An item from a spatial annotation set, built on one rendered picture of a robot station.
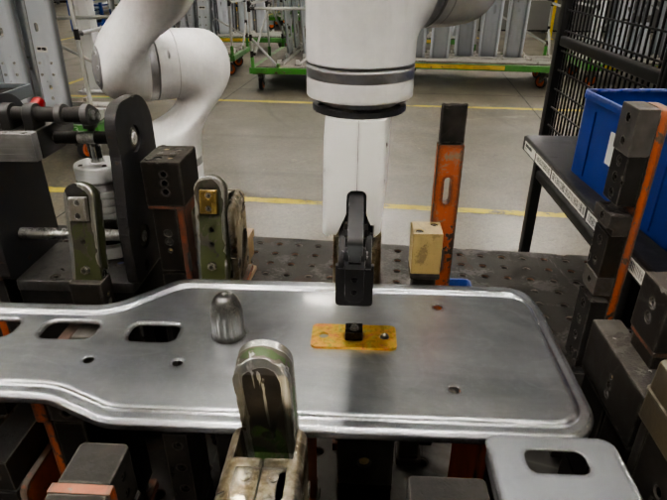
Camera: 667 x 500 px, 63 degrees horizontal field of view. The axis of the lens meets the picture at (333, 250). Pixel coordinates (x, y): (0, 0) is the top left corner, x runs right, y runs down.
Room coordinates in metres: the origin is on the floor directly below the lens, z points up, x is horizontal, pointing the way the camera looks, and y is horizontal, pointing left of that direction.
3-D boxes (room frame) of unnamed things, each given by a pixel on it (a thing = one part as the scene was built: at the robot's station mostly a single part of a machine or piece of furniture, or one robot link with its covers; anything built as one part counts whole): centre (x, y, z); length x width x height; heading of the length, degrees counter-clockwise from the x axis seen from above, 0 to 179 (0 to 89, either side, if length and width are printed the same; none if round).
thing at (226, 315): (0.45, 0.11, 1.02); 0.03 x 0.03 x 0.07
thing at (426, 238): (0.56, -0.11, 0.88); 0.04 x 0.04 x 0.36; 87
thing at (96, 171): (0.67, 0.33, 0.94); 0.18 x 0.13 x 0.49; 87
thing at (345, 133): (0.45, -0.02, 1.19); 0.10 x 0.07 x 0.11; 177
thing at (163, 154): (0.67, 0.21, 0.91); 0.07 x 0.05 x 0.42; 177
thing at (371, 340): (0.44, -0.02, 1.01); 0.08 x 0.04 x 0.01; 87
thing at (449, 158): (0.59, -0.13, 0.95); 0.03 x 0.01 x 0.50; 87
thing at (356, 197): (0.40, -0.02, 1.15); 0.08 x 0.01 x 0.06; 177
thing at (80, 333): (0.46, 0.26, 0.84); 0.12 x 0.05 x 0.29; 177
